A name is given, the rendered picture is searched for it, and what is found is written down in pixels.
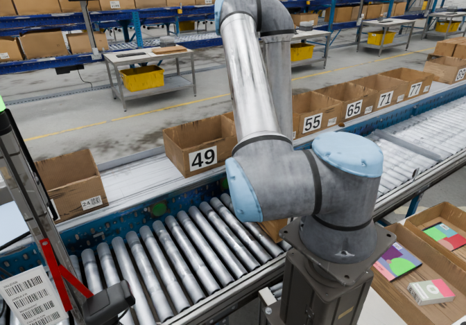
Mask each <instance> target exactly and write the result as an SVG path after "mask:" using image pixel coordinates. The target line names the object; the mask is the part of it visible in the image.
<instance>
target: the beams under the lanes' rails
mask: <svg viewBox="0 0 466 325"><path fill-rule="evenodd" d="M464 164H466V161H465V162H463V163H462V164H460V165H459V166H457V167H455V168H454V169H452V170H450V171H449V172H448V173H445V174H444V175H442V176H441V177H439V178H437V179H436V180H434V181H433V182H431V183H430V184H428V185H426V186H425V187H423V188H421V189H420V190H418V191H416V192H415V193H414V194H412V195H410V196H408V197H407V198H405V199H404V200H402V201H401V202H399V203H397V204H396V205H394V206H393V207H390V208H389V209H388V210H386V211H384V212H383V213H381V214H379V215H378V216H376V217H375V218H373V221H375V220H376V219H378V218H380V217H381V216H383V215H385V214H386V213H387V212H389V211H391V210H393V209H394V208H395V207H398V206H399V205H400V204H402V203H404V202H405V201H407V200H409V199H410V198H412V197H413V196H415V195H417V194H418V193H421V192H422V191H423V190H425V189H427V188H428V187H430V185H432V184H434V183H436V182H437V181H439V180H440V179H442V178H443V177H445V176H447V175H448V174H449V173H452V172H453V171H455V170H456V169H458V168H460V167H461V166H462V165H464ZM165 228H166V230H167V231H168V233H171V231H170V230H169V228H168V227H165ZM153 235H154V237H155V239H157V238H158V237H157V234H156V233H155V232H153ZM139 241H140V243H141V245H144V244H145V243H144V241H143V239H142V238H139ZM125 246H126V249H127V251H130V250H131V249H130V247H129V244H128V243H127V244H125ZM110 252H111V255H112V258H114V257H116V254H115V253H114V250H110ZM95 259H96V264H100V263H101V262H100V259H99V256H96V257H95ZM79 266H80V271H81V272H82V271H84V266H83V263H79ZM283 278H284V275H281V276H279V277H278V278H276V279H275V280H273V281H271V282H270V283H268V284H266V285H265V286H264V287H262V288H260V289H258V290H257V291H255V292H253V293H252V294H251V295H249V296H247V297H246V298H244V299H242V300H240V301H239V302H238V303H236V304H234V305H233V306H231V307H229V308H228V309H226V310H224V311H223V312H221V313H220V314H218V315H217V316H215V317H213V318H211V319H210V320H209V321H207V322H205V323H204V324H202V325H211V324H213V323H214V322H216V321H217V320H219V319H220V318H222V317H224V316H225V315H226V314H228V313H230V312H232V311H233V310H234V309H236V308H237V307H238V306H240V305H241V304H243V303H245V302H246V301H247V300H249V299H251V298H253V297H254V296H255V295H257V294H258V291H260V290H262V289H264V288H266V287H268V288H269V287H270V286H271V285H273V284H274V283H277V282H278V281H279V280H281V279H283Z"/></svg>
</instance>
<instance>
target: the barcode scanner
mask: <svg viewBox="0 0 466 325"><path fill-rule="evenodd" d="M135 300H136V299H135V296H134V293H133V291H132V288H131V286H130V284H129V283H128V281H127V280H125V279H124V280H122V281H120V282H119V283H115V284H114V285H112V286H110V287H109V288H107V289H106V288H105V289H104V290H102V291H100V292H98V293H96V294H95V295H93V296H91V297H90V298H88V299H86V301H85V302H84V303H83V305H82V310H83V317H84V321H85V323H86V325H118V324H119V319H118V318H119V316H118V314H120V313H122V312H123V311H125V310H126V309H127V308H128V307H131V306H133V305H135V304H136V301H135Z"/></svg>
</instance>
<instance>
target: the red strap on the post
mask: <svg viewBox="0 0 466 325"><path fill-rule="evenodd" d="M40 245H41V247H42V250H43V252H44V255H45V258H46V261H47V263H48V266H49V269H50V271H51V274H52V277H53V280H54V282H55V285H56V288H57V290H58V293H59V295H60V298H61V301H62V304H63V306H64V310H65V312H67V311H69V310H72V309H73V308H72V305H71V302H70V300H69V296H68V294H67V290H66V288H65V286H64V282H63V280H62V276H63V277H64V278H65V279H66V280H68V282H70V284H71V285H73V286H74V287H75V288H76V289H77V290H79V291H80V292H81V293H82V294H83V295H84V296H85V297H86V298H90V297H91V296H93V295H94V294H93V293H92V292H91V291H90V290H89V289H88V288H86V287H85V286H84V285H83V284H82V283H81V282H80V281H79V280H78V279H77V278H76V277H75V276H74V275H73V274H72V273H71V272H70V271H69V270H68V269H67V268H65V267H64V266H63V265H62V264H60V265H59V266H58V264H57V262H56V259H55V256H54V254H53V250H52V248H51V244H50V242H49V239H48V238H45V239H42V240H40ZM61 275H62V276H61Z"/></svg>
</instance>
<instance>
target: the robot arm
mask: <svg viewBox="0 0 466 325"><path fill-rule="evenodd" d="M214 12H215V29H216V34H217V35H220V36H221V37H222V40H223V48H224V54H225V62H226V67H227V76H228V80H229V86H230V94H231V99H232V108H233V113H234V122H235V127H236V135H237V140H238V143H237V144H236V145H235V146H234V148H233V150H232V157H230V158H229V159H226V160H225V168H226V173H227V180H228V185H229V189H230V195H231V199H232V204H233V207H234V212H235V214H236V217H237V218H238V219H239V220H240V221H241V222H263V221H269V220H279V219H285V218H294V217H300V216H302V217H301V219H300V227H299V233H300V238H301V240H302V242H303V243H304V245H305V246H306V248H307V249H308V250H309V251H311V252H312V253H313V254H315V255H316V256H318V257H320V258H322V259H324V260H326V261H330V262H332V263H340V264H352V263H358V262H361V261H364V260H365V259H367V258H368V257H370V256H371V255H372V253H373V252H374V249H375V247H376V244H377V231H376V229H375V226H374V221H373V219H372V217H373V213H374V207H375V204H376V200H377V194H378V190H379V185H380V181H381V175H382V174H383V152H382V151H381V148H380V147H379V146H378V145H377V144H375V143H374V142H372V141H371V140H369V139H366V138H364V137H362V136H359V135H357V134H352V133H348V132H326V133H322V134H319V135H318V136H317V137H316V138H315V139H314V141H313V143H312V149H307V150H294V149H293V112H292V88H291V42H290V40H291V38H292V37H293V36H294V34H295V29H294V23H293V20H292V17H291V15H290V14H289V12H288V10H287V9H286V8H285V7H284V5H283V4H282V3H281V2H280V1H278V0H216V1H215V11H214ZM257 32H260V38H261V39H262V40H263V41H264V42H265V47H266V67H265V64H264V59H263V55H262V52H261V47H260V43H259V38H258V35H257ZM266 72H267V73H266Z"/></svg>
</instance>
